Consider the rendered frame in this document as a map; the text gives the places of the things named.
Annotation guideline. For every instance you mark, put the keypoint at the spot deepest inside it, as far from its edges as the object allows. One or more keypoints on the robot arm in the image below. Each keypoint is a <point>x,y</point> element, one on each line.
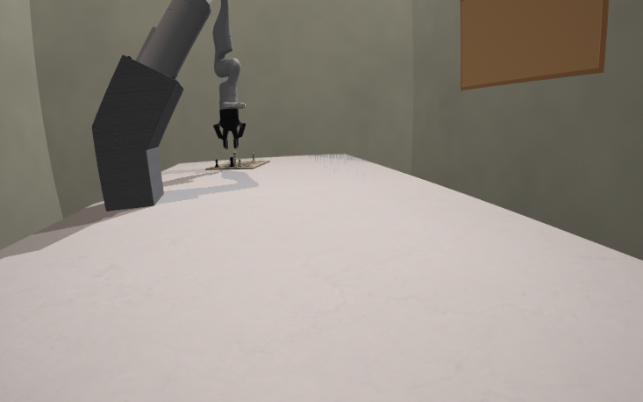
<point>168,45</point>

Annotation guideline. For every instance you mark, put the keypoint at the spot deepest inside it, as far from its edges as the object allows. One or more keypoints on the black and tan chessboard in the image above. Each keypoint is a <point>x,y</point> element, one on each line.
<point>245,165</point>

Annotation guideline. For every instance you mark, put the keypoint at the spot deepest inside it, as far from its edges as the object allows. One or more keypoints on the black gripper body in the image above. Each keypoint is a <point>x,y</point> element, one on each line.
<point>229,115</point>

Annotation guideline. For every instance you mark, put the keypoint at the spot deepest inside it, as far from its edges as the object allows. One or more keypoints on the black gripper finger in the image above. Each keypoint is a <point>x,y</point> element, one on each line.
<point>235,133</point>
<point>224,136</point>

